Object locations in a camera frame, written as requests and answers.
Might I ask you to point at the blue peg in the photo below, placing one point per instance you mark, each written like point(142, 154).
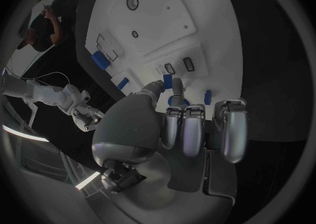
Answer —
point(207, 97)
point(122, 83)

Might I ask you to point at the person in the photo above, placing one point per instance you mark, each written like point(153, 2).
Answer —
point(43, 30)

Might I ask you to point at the white task board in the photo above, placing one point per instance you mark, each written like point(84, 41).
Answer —
point(158, 20)

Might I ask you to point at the blue rectangular block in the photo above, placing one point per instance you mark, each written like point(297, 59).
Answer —
point(168, 80)

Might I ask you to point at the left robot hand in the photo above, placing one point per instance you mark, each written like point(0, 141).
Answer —
point(138, 129)

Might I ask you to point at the large blue block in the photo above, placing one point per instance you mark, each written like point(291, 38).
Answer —
point(100, 60)

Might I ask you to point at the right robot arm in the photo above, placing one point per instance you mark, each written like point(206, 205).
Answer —
point(47, 92)

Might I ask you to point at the blue round plug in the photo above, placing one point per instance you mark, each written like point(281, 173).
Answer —
point(185, 102)

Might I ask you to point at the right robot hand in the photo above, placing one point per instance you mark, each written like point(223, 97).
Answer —
point(87, 118)

